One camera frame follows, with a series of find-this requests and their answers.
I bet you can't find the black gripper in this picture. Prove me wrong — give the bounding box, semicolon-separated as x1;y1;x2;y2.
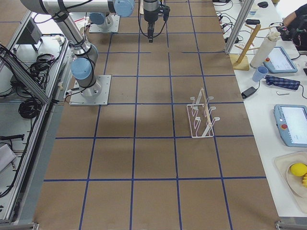
143;0;159;43

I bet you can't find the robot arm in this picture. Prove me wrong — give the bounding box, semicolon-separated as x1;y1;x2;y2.
22;0;135;106
89;12;113;28

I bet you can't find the blue cup on desk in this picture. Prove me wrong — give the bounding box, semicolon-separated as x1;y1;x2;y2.
252;66;269;82

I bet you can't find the wooden mug tree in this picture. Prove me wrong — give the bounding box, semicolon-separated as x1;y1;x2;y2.
230;24;271;71

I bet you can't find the beige water bottle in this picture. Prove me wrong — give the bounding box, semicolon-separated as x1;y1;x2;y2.
250;32;281;69

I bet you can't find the black power adapter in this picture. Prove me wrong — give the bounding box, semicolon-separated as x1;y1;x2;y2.
241;87;258;99

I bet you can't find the plaid cloth pouch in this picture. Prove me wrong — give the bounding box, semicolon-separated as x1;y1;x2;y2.
265;75;300;90

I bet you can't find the blue teach pendant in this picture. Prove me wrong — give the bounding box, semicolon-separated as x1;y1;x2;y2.
273;104;307;148
263;46;297;73

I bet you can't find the yellow lemon toy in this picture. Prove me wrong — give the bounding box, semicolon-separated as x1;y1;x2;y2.
290;162;307;177

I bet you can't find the beige plate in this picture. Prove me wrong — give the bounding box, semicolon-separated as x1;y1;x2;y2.
274;152;307;214

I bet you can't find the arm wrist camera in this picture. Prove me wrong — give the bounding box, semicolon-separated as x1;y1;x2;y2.
159;4;170;22

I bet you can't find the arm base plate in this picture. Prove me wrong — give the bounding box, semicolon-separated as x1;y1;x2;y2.
69;75;111;106
89;15;120;34

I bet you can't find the aluminium frame post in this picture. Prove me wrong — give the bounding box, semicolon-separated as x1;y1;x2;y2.
224;0;254;54

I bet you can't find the white wire cup rack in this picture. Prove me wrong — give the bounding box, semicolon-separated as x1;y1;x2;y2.
186;88;220;138

